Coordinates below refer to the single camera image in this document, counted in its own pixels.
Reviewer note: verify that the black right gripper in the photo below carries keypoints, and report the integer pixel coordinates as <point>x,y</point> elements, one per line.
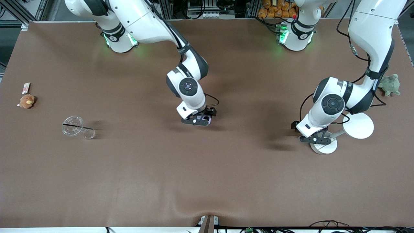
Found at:
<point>210,112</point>

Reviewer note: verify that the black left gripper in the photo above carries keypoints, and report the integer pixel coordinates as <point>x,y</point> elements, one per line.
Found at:
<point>294,125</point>

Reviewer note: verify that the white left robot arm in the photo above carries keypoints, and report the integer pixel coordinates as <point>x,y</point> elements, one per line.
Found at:
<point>372,29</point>

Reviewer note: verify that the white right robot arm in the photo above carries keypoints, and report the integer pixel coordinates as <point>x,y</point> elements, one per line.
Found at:
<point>142,19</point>

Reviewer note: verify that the white round desk lamp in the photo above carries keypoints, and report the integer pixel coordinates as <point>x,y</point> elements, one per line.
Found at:
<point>359,126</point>

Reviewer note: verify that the green plush toy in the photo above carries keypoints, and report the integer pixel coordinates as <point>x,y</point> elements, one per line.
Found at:
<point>389,84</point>

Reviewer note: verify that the white plug strip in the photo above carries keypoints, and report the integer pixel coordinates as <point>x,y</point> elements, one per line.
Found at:
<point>212,15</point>

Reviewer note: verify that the black drinking straw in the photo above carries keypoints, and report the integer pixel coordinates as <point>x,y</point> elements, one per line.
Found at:
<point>77,126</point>

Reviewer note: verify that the clear plastic cup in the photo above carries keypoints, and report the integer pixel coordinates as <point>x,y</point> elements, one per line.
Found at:
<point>71,132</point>

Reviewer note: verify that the orange plush toy pile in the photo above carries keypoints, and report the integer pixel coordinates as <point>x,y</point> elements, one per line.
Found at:
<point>278,11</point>

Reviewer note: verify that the small printed paper tag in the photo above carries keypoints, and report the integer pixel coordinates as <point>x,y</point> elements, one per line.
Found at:
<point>26,88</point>

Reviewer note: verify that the metal table edge bracket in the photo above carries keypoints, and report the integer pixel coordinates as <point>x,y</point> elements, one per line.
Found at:
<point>208,225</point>

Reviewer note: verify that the aluminium frame profile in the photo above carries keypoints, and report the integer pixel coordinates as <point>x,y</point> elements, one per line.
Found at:
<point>24,24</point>

